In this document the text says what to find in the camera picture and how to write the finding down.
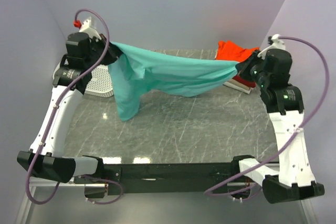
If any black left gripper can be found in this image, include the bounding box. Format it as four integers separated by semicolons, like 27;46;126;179
85;34;124;71

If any teal t-shirt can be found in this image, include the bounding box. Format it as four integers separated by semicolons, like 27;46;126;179
108;42;237;121

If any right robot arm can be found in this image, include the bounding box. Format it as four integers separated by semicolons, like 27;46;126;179
230;49;325;204

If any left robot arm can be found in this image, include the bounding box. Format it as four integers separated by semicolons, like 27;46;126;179
17;32;122;183

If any folded dark red t-shirt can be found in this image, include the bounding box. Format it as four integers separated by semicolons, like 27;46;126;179
233;75;256;88

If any folded beige t-shirt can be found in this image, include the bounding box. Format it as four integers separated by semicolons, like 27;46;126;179
228;79;252;93

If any folded orange t-shirt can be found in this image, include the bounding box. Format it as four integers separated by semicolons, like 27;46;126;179
215;41;259;62

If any folded white t-shirt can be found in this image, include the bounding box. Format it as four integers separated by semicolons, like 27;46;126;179
223;82;251;94

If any white perforated plastic basket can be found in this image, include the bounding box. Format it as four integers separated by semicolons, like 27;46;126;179
52;64;113;101

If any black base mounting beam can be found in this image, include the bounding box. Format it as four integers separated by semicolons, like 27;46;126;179
73;161;266;199

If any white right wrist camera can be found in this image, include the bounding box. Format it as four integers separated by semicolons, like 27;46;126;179
257;34;286;59

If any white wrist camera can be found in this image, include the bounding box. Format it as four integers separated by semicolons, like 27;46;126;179
73;16;101;40
257;34;286;59

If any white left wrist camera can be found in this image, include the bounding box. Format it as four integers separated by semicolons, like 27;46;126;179
73;16;101;40

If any aluminium extrusion rail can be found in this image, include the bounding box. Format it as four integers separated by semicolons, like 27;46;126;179
14;163;317;224

